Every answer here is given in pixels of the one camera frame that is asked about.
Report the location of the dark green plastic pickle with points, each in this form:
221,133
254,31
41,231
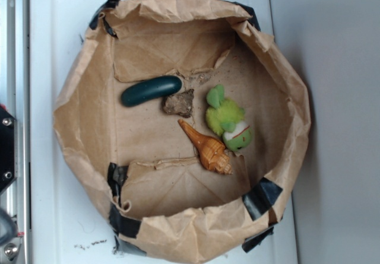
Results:
150,89

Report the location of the brown paper bag bin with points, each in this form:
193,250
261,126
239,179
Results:
139,168

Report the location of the brown rock chunk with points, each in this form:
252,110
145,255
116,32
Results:
180,103

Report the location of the green plush toy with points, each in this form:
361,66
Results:
227,120

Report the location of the orange spiral seashell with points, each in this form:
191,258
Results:
211,150

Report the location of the white plastic tray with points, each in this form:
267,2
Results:
66,227

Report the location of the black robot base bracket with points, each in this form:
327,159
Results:
8,149

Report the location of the aluminium frame rail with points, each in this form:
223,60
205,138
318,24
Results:
15,201

